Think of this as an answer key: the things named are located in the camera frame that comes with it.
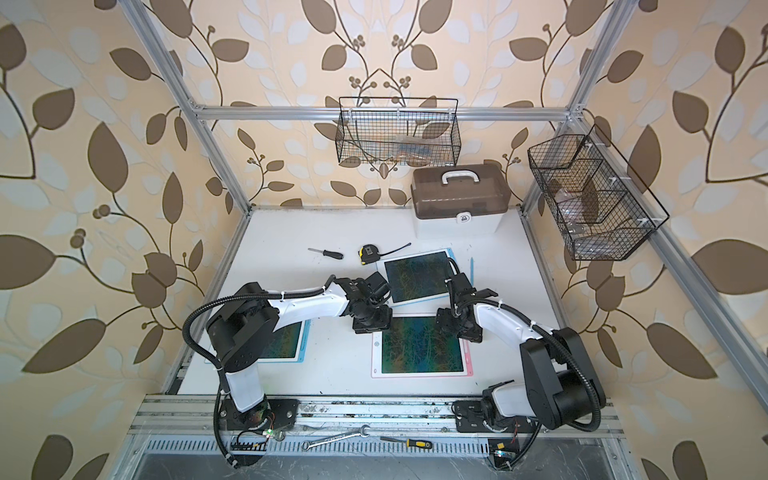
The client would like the pink writing tablet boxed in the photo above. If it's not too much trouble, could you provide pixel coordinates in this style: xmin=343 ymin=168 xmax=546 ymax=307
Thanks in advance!
xmin=371 ymin=316 xmax=473 ymax=378

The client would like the blue writing tablet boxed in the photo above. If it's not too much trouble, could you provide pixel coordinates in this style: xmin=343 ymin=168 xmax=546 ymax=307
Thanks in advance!
xmin=376 ymin=248 xmax=455 ymax=307
xmin=258 ymin=321 xmax=311 ymax=364

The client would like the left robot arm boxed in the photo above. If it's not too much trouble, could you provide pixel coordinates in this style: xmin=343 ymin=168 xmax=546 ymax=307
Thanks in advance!
xmin=182 ymin=272 xmax=393 ymax=413

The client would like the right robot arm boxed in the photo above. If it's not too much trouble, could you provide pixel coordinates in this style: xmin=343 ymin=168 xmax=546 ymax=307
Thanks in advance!
xmin=436 ymin=259 xmax=606 ymax=432

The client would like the black yellow tape measure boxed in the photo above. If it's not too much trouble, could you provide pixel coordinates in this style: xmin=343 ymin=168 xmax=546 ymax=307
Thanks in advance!
xmin=358 ymin=243 xmax=411 ymax=265

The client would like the brown lid storage box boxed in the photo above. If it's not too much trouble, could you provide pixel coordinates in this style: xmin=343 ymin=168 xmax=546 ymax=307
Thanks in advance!
xmin=411 ymin=164 xmax=511 ymax=239

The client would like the yellow black screwdriver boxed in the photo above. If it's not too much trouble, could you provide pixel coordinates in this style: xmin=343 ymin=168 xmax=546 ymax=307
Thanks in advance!
xmin=380 ymin=436 xmax=434 ymax=450

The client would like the silver wrench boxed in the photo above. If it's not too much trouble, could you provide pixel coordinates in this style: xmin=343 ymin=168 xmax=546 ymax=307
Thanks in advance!
xmin=301 ymin=425 xmax=370 ymax=451

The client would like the black handled screwdriver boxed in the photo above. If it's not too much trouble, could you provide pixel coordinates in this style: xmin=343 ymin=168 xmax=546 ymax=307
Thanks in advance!
xmin=309 ymin=248 xmax=344 ymax=260

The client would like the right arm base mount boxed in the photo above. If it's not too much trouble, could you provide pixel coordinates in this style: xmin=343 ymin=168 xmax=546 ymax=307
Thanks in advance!
xmin=451 ymin=400 xmax=536 ymax=435

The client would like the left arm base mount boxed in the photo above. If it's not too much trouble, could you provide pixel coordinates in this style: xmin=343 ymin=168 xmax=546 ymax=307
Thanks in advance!
xmin=214 ymin=396 xmax=299 ymax=431

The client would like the black wire basket back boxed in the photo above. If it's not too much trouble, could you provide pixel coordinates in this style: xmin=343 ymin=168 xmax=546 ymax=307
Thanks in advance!
xmin=333 ymin=95 xmax=462 ymax=168

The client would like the black wire basket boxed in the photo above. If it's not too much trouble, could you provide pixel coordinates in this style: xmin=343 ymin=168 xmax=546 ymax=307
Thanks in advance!
xmin=527 ymin=125 xmax=670 ymax=261
xmin=333 ymin=95 xmax=462 ymax=168

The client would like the black wire basket right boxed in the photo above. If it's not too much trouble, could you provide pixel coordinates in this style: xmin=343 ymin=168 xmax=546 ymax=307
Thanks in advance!
xmin=527 ymin=125 xmax=670 ymax=261

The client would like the aluminium frame rail front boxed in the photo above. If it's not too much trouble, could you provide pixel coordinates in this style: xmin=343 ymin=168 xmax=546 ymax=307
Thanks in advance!
xmin=128 ymin=394 xmax=622 ymax=439

